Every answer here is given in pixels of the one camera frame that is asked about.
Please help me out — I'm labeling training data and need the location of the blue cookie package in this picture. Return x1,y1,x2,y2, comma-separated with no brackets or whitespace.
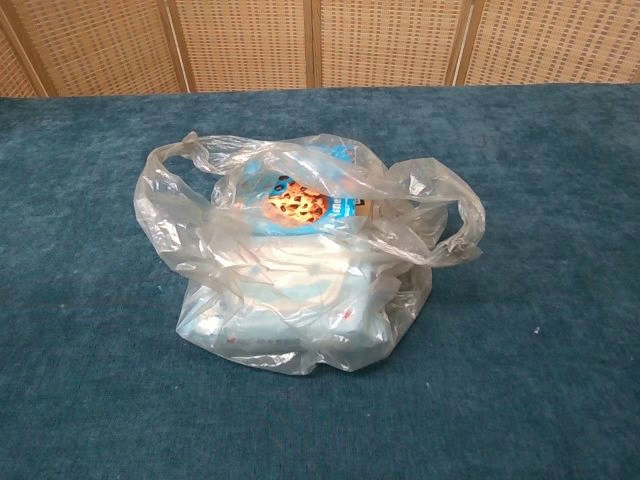
212,144,381,241

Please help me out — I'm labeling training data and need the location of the white tissue pack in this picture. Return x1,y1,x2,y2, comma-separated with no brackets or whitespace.
182,234,401,351

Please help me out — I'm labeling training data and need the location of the clear plastic shopping bag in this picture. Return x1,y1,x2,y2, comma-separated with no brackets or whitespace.
133,130,487,375

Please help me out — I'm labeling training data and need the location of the woven bamboo screen panel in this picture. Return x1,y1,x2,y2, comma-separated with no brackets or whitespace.
452,0,640,86
0,0,194,97
309,0,484,90
167,0,321,94
0,0,49,99

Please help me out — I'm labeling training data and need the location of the blue velvet table cloth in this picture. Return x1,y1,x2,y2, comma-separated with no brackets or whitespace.
0,83,640,480

